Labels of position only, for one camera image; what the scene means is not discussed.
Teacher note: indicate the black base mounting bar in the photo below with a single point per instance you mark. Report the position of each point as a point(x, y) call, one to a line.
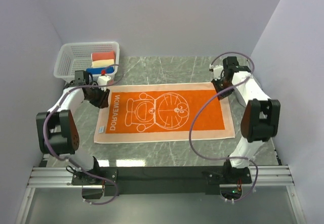
point(175, 179)

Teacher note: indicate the grey towel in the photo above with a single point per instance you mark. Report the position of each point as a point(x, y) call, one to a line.
point(239, 97)

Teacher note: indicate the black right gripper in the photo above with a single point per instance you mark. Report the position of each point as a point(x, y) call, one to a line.
point(215, 84)

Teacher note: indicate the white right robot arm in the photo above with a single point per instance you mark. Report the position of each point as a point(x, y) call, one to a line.
point(260, 119)

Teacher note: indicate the red rolled towel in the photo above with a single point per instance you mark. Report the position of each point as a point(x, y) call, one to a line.
point(103, 56)

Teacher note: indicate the cream rolled towel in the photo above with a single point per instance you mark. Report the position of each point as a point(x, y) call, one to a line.
point(102, 63)

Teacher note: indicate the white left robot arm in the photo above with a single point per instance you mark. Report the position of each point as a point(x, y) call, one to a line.
point(56, 129)

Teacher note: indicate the blue rolled towel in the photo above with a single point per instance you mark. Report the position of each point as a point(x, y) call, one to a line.
point(98, 70)

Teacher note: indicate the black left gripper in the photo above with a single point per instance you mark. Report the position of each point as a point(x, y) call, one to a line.
point(103, 101)

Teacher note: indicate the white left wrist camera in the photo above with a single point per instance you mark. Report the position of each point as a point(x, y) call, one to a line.
point(103, 80)

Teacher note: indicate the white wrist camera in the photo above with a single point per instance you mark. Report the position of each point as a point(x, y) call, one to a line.
point(103, 80)
point(217, 71)

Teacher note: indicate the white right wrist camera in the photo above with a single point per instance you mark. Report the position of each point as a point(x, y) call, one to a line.
point(217, 71)

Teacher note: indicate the orange cartoon towel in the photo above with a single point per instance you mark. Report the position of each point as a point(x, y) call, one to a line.
point(163, 112)

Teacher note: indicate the white plastic basket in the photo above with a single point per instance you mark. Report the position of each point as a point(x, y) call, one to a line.
point(78, 56)

